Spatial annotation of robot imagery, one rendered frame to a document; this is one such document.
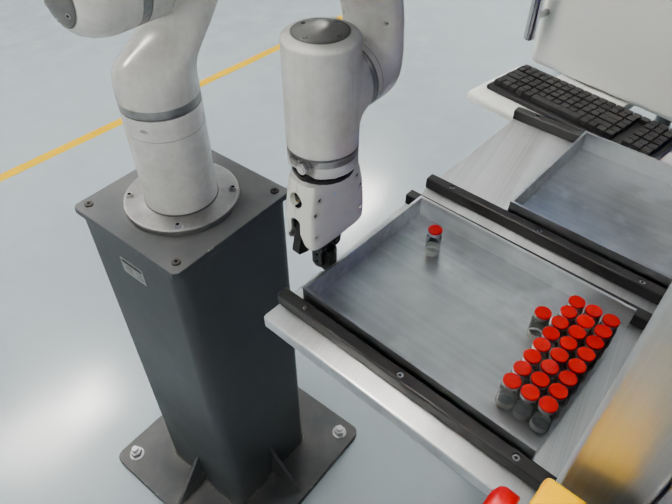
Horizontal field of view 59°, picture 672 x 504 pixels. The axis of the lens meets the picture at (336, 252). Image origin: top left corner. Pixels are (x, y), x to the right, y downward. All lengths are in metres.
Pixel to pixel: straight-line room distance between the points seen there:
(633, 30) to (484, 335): 0.86
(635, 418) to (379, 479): 1.23
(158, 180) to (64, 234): 1.50
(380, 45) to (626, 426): 0.44
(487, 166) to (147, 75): 0.57
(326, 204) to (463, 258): 0.26
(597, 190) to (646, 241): 0.13
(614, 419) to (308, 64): 0.41
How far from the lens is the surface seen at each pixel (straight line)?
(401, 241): 0.90
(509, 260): 0.89
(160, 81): 0.86
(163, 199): 0.97
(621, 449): 0.51
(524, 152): 1.13
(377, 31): 0.69
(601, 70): 1.52
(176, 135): 0.90
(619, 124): 1.38
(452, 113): 2.93
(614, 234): 1.00
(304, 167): 0.67
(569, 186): 1.07
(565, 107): 1.39
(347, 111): 0.64
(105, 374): 1.93
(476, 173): 1.05
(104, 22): 0.79
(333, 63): 0.60
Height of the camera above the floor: 1.50
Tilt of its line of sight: 44 degrees down
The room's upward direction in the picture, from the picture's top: straight up
